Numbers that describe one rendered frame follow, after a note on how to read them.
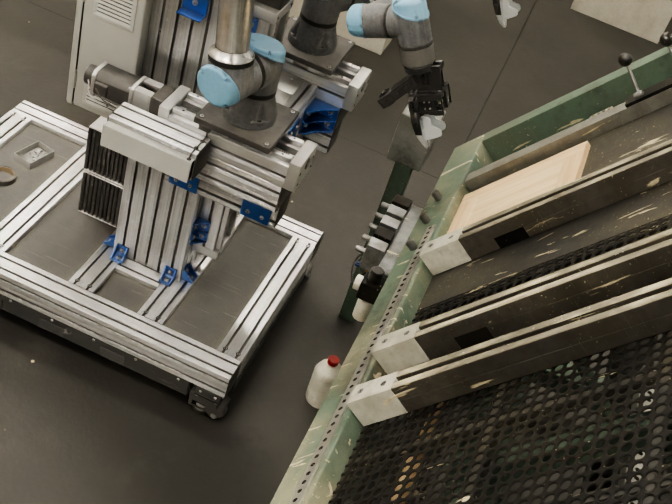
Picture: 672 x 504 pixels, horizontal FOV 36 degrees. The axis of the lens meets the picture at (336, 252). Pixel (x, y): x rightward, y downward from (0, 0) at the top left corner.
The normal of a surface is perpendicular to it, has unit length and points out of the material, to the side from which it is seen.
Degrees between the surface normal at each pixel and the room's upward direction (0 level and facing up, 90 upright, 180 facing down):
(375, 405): 90
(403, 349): 90
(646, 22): 90
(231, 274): 0
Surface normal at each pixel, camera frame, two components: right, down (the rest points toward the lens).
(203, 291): 0.25, -0.73
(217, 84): -0.55, 0.54
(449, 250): -0.33, 0.55
